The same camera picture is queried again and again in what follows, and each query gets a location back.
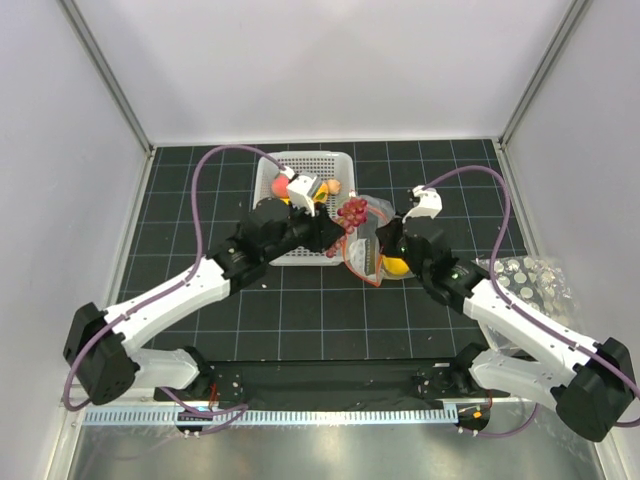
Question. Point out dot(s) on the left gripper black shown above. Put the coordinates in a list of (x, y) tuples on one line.
[(323, 230)]

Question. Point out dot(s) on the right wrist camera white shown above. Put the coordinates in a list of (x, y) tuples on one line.
[(426, 203)]

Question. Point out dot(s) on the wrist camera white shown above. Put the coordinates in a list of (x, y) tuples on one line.
[(426, 203), (301, 191)]

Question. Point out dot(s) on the red toy grapes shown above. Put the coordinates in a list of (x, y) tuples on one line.
[(350, 216)]

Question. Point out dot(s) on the orange toy with leaf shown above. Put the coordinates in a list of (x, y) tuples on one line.
[(322, 194)]

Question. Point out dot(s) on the clear zip bag orange zipper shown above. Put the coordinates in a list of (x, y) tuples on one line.
[(362, 255)]

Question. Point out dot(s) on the left aluminium frame post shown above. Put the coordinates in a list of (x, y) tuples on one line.
[(89, 43)]

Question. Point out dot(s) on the black grid mat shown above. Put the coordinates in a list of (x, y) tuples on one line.
[(313, 313)]

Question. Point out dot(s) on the right aluminium frame post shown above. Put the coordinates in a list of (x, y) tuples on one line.
[(562, 34)]

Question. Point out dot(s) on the white perforated plastic basket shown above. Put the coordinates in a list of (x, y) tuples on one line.
[(324, 164)]

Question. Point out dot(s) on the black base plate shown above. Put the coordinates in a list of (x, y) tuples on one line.
[(335, 385)]

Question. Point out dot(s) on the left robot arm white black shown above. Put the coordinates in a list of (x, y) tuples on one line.
[(106, 350)]

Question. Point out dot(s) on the yellow toy pear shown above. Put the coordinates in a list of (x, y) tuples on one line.
[(394, 267)]

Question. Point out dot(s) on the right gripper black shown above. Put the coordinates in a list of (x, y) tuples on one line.
[(387, 235)]

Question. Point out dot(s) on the pink toy peach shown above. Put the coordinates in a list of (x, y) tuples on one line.
[(279, 186)]

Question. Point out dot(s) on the aluminium frame post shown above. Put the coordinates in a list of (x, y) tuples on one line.
[(89, 43), (562, 34)]

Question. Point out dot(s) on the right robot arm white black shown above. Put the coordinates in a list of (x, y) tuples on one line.
[(588, 384)]

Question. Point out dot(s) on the white slotted cable duct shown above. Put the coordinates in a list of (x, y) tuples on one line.
[(173, 415)]

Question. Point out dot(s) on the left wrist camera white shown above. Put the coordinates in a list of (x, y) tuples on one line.
[(301, 191)]

